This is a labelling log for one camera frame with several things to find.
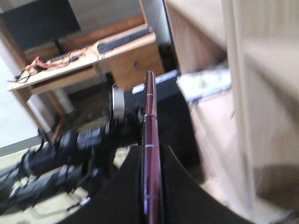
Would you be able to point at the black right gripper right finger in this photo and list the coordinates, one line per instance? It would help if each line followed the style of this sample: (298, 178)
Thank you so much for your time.
(185, 202)

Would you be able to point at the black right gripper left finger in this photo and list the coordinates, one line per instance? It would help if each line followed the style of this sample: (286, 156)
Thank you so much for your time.
(118, 202)

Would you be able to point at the black foldable smartphone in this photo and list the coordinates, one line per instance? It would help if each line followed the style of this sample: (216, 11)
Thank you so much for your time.
(151, 167)

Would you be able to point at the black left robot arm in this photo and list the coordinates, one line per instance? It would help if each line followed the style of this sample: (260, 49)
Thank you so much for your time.
(82, 159)

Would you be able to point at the wooden desk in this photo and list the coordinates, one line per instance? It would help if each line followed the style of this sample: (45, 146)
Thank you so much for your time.
(128, 63)

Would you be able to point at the wooden low shelf unit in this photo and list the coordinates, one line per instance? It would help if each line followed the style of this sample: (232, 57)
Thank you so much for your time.
(249, 136)

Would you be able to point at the black keyboard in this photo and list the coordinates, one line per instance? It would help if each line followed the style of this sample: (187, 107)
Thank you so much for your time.
(107, 46)

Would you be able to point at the black monitor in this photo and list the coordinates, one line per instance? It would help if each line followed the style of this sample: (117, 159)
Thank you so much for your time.
(40, 22)

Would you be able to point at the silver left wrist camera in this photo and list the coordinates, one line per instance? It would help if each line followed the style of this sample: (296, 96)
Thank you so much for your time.
(116, 103)

